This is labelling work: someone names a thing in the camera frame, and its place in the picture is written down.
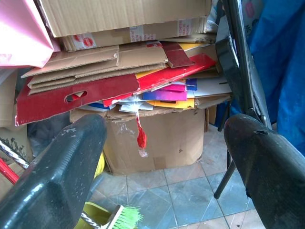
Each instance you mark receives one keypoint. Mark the blue plastic tarp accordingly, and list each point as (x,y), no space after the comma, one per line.
(278,64)

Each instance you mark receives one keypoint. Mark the pink paper bag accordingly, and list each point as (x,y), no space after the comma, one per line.
(21,35)

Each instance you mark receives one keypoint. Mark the large brown cardboard box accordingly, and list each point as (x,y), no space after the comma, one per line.
(164,143)

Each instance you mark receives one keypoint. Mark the yellow plastic dustpan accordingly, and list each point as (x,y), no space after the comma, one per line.
(95,205)

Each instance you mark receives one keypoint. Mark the white flattened cardboard sheet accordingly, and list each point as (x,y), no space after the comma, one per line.
(212,87)

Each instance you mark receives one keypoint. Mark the red flattened cardboard sheet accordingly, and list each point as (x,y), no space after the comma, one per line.
(95,94)

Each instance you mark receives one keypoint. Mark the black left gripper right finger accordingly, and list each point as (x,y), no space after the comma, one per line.
(269,171)

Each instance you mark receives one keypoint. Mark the black white patterned box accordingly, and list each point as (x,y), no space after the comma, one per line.
(14,148)

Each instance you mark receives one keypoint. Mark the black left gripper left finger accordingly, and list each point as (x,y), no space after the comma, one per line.
(54,174)

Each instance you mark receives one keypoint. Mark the taped brown cardboard box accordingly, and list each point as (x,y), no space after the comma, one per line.
(124,19)

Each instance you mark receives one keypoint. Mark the green bristle brush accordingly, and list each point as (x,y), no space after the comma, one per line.
(126,217)

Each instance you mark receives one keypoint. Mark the yellow flattened carton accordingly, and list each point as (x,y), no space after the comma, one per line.
(174,103)

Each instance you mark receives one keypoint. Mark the purple pink printed carton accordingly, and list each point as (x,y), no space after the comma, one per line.
(164,95)

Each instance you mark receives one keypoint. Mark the brown flattened cardboard sheet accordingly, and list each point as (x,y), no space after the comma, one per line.
(95,64)

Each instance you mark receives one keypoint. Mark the black folding chair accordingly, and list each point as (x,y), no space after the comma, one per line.
(240,78)

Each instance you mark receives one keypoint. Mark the red deflated balloon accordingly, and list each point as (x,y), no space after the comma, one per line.
(141,138)

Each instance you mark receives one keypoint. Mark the dark red cardboard flap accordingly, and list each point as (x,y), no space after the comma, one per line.
(177,56)

